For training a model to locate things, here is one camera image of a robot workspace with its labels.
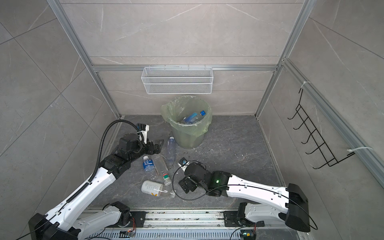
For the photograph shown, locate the purple Ganten water bottle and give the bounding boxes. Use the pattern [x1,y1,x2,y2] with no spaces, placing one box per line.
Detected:
[167,136,177,165]

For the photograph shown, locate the clear plastic cup bottle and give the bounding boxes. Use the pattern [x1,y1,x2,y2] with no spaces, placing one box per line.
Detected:
[152,154,168,176]

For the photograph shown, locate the small bottle blue label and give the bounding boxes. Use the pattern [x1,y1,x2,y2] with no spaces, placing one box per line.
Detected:
[143,156,155,173]

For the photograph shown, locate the small bottle green red label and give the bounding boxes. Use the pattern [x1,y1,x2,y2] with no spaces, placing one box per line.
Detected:
[163,173,172,186]

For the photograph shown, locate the clear bottle yellow label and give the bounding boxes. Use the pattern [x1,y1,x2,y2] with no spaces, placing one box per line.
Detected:
[141,181,176,198]

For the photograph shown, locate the clear bottle blue cap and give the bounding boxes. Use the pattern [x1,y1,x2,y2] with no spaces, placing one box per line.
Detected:
[181,111,206,125]

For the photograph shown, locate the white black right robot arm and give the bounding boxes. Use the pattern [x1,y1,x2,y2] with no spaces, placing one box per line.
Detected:
[178,158,318,233]

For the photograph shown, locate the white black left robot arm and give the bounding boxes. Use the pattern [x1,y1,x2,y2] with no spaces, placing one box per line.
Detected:
[29,134,164,240]

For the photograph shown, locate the grey mesh waste bin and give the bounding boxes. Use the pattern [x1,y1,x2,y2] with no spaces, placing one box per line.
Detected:
[171,126,205,149]

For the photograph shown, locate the green plastic bin liner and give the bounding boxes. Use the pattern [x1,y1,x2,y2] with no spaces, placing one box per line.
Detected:
[161,96,213,137]

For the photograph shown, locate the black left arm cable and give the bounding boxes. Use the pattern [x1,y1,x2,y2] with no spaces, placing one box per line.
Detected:
[88,119,139,184]

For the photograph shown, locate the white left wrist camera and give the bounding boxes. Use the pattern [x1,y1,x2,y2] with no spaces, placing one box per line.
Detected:
[137,123,150,144]

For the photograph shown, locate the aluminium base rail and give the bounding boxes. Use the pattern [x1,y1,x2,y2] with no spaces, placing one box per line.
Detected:
[56,208,304,240]

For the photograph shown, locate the white wire mesh shelf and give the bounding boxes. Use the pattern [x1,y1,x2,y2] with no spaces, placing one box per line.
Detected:
[141,67,214,95]

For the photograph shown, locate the black wire hook rack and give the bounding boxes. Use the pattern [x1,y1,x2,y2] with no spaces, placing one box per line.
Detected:
[288,89,355,170]

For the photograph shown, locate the aluminium frame rail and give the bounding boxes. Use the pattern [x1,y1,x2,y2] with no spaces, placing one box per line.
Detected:
[47,0,122,119]

